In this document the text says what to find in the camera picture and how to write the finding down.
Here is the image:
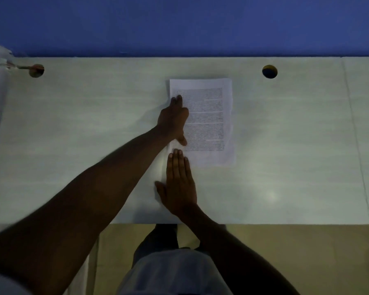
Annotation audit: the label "person's left hand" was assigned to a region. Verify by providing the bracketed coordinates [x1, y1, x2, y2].
[156, 95, 190, 147]

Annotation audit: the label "person's right hand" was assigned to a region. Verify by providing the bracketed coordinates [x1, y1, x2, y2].
[155, 149, 198, 216]

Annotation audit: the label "neat stack of printed sheets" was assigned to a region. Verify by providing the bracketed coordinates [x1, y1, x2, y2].
[167, 78, 237, 169]

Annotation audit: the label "person's right forearm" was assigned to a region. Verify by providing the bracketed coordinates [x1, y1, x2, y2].
[178, 204, 301, 295]

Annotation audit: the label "person's left forearm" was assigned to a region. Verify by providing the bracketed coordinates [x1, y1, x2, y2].
[0, 125, 173, 295]

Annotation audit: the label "grey trousers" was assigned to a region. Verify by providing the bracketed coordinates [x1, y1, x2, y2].
[131, 224, 180, 268]

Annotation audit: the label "white shirt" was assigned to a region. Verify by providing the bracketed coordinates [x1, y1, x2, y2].
[116, 248, 234, 295]

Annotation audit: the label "thin brown cable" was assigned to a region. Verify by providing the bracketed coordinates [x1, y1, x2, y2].
[7, 63, 37, 71]

